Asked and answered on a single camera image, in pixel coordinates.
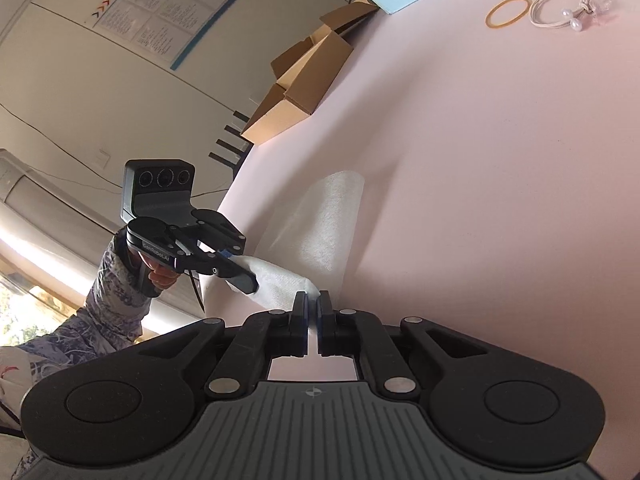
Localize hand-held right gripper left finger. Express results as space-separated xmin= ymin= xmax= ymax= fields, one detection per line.
xmin=141 ymin=290 xmax=311 ymax=401

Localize orange rubber band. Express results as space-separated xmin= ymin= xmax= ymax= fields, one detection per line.
xmin=485 ymin=0 xmax=532 ymax=29

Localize white translucent shopping bag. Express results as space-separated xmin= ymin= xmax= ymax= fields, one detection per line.
xmin=225 ymin=171 xmax=366 ymax=337

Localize person's left hand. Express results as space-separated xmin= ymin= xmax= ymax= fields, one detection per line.
xmin=149 ymin=265 xmax=179 ymax=293

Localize white air conditioner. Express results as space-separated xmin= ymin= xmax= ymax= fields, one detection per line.
xmin=0 ymin=149 xmax=126 ymax=246

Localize wall poster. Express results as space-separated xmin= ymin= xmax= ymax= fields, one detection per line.
xmin=85 ymin=0 xmax=279 ymax=72

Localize white pearl hair tie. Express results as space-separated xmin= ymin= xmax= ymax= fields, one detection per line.
xmin=530 ymin=0 xmax=613 ymax=34

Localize open brown cardboard box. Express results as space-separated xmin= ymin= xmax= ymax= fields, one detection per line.
xmin=241 ymin=0 xmax=381 ymax=146

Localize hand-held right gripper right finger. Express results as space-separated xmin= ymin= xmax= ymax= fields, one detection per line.
xmin=316 ymin=290 xmax=493 ymax=401

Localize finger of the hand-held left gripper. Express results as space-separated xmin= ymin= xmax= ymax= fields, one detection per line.
xmin=180 ymin=209 xmax=246 ymax=254
xmin=175 ymin=254 xmax=260 ymax=295

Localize person's left forearm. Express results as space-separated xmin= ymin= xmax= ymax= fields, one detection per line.
xmin=0 ymin=234 xmax=153 ymax=391

